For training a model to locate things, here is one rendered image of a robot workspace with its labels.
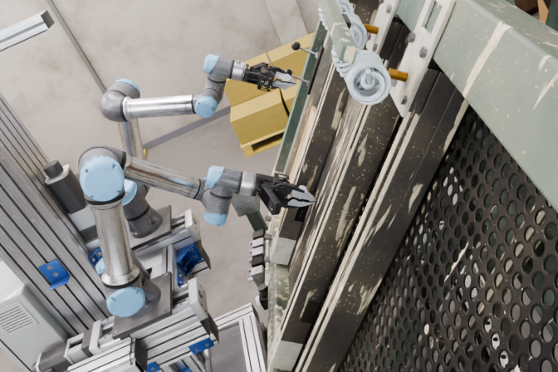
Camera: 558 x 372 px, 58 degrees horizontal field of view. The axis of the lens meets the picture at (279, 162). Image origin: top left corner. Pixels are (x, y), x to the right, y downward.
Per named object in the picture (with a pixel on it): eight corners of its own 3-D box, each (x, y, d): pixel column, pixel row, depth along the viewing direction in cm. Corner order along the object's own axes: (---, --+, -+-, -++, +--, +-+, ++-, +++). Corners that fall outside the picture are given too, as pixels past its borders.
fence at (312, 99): (285, 194, 237) (276, 193, 236) (350, -9, 190) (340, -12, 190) (285, 201, 233) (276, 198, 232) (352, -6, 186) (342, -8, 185)
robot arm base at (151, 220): (130, 242, 221) (119, 226, 217) (133, 223, 235) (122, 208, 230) (162, 228, 221) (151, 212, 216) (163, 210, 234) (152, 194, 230)
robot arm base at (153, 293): (121, 325, 178) (106, 306, 173) (124, 296, 191) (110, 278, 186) (160, 308, 178) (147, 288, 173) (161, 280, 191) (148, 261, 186)
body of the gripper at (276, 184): (291, 175, 171) (256, 168, 169) (292, 189, 164) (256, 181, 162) (286, 193, 175) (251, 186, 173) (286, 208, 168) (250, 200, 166)
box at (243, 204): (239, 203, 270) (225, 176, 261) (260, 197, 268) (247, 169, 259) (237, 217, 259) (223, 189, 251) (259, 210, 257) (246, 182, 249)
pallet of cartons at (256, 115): (237, 129, 537) (210, 75, 505) (334, 85, 536) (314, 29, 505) (247, 162, 468) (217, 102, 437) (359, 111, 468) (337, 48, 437)
